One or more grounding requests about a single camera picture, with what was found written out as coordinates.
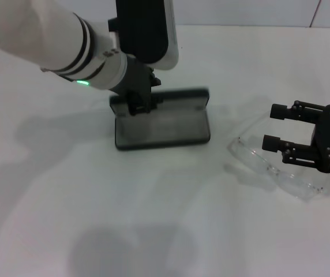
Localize black glasses case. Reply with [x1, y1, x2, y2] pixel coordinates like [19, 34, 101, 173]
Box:
[109, 86, 212, 151]

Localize clear white glasses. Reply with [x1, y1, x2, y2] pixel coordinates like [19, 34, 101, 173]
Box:
[228, 115, 324, 200]

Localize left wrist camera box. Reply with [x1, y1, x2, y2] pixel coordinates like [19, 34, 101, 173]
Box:
[108, 0, 180, 71]

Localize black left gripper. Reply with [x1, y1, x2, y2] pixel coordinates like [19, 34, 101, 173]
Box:
[111, 54, 164, 116]

